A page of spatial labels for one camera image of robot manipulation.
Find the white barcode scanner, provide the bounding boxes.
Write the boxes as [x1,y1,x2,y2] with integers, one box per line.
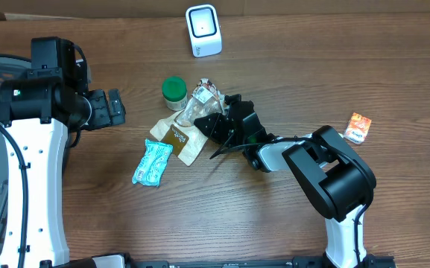
[186,4,223,58]

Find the teal snack packet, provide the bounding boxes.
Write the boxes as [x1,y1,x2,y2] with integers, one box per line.
[132,139,174,187]

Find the cardboard strip at table edge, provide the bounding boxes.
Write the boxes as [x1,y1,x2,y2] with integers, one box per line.
[0,0,430,20]

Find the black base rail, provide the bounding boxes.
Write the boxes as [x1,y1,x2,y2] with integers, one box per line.
[65,252,396,268]

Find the green capped bottle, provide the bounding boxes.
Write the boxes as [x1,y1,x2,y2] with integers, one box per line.
[162,77,188,112]

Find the small orange white box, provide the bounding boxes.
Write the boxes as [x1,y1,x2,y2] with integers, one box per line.
[344,112,372,144]

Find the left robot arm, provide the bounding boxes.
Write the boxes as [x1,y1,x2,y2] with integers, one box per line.
[0,36,126,267]

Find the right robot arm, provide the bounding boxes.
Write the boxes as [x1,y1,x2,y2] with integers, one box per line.
[194,95,376,267]

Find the beige brown snack pouch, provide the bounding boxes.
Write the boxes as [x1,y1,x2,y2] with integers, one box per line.
[150,78,229,166]

